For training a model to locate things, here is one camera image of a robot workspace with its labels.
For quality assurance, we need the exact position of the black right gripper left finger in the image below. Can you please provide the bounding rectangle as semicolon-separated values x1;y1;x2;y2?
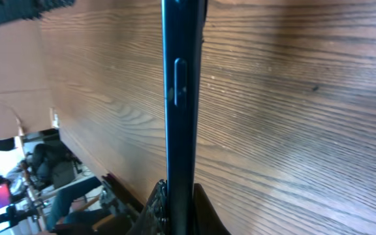
127;180;168;235

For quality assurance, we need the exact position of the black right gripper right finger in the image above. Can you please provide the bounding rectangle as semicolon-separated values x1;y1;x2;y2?
193;183;230;235

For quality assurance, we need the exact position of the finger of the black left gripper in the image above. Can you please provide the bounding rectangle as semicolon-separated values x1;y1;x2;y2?
0;0;75;25

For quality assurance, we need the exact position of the Galaxy S24 smartphone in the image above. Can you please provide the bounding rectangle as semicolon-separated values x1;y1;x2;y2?
161;0;208;234

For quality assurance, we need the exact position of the seated person in background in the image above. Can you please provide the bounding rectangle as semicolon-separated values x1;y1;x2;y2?
31;144;106;231

